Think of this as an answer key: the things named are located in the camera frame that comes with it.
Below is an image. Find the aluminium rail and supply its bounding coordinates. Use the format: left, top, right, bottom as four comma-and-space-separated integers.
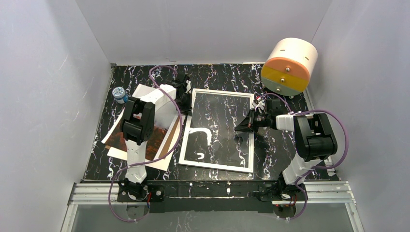
60, 181, 364, 232

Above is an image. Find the small blue lidded jar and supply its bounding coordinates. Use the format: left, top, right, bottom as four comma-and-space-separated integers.
112, 87, 128, 104

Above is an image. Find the brown frame backing board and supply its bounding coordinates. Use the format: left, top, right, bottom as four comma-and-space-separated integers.
150, 114, 180, 159

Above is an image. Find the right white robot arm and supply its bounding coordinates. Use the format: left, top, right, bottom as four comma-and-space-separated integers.
234, 99, 337, 185

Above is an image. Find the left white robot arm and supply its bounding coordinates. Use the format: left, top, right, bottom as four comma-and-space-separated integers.
120, 73, 191, 184

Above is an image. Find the white cylindrical drawer unit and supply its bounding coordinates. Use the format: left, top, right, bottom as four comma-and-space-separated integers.
261, 38, 318, 97

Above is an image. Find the clear acrylic frame sheet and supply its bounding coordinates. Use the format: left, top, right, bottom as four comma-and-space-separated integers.
184, 91, 251, 169

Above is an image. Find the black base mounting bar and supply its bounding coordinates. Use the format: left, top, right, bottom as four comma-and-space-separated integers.
114, 179, 306, 213

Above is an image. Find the autumn forest photo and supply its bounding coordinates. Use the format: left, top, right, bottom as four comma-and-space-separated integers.
102, 97, 179, 161

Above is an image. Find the white picture frame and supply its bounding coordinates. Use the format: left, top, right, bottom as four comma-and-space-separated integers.
178, 88, 255, 174

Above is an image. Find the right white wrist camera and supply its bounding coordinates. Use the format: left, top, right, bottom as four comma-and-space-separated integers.
252, 98, 265, 114

